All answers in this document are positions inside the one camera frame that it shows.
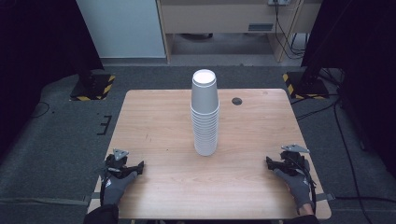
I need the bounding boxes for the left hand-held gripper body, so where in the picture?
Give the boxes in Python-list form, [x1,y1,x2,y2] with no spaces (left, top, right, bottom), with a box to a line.
[104,147,139,180]

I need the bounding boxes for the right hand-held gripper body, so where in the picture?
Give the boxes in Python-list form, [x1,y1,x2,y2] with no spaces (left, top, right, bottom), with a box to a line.
[273,143,312,177]

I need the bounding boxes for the stack of white paper cups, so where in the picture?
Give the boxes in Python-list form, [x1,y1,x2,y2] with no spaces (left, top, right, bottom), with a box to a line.
[190,68,220,157]

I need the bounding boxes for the person's left hand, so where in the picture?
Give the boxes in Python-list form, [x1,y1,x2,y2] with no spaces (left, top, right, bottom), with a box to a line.
[99,170,138,207]

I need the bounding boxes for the person's right hand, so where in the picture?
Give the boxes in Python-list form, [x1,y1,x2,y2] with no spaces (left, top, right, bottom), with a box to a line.
[274,168,316,217]

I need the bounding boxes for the black striped stand base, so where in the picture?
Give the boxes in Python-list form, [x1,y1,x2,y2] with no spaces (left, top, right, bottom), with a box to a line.
[282,70,331,101]
[69,72,117,102]

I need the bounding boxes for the black curtain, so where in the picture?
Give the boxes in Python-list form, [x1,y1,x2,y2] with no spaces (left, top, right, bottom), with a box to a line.
[300,0,396,178]
[0,0,105,157]

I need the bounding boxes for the white panel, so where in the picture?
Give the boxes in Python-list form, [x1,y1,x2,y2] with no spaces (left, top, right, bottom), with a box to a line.
[75,0,166,60]

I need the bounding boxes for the light wooden desk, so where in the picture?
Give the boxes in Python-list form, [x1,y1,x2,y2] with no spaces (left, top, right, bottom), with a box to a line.
[156,0,323,63]

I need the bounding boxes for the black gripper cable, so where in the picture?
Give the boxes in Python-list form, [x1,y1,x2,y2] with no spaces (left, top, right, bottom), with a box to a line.
[288,157,318,217]

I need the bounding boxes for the long black floor cable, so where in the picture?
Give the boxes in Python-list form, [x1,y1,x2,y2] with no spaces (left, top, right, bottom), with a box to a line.
[332,101,396,224]

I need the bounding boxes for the thin black floor cable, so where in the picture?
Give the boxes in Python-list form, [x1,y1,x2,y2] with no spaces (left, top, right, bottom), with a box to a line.
[30,101,51,119]

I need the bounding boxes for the black hanging cables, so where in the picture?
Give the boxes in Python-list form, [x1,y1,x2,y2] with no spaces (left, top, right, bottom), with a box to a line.
[273,0,309,61]

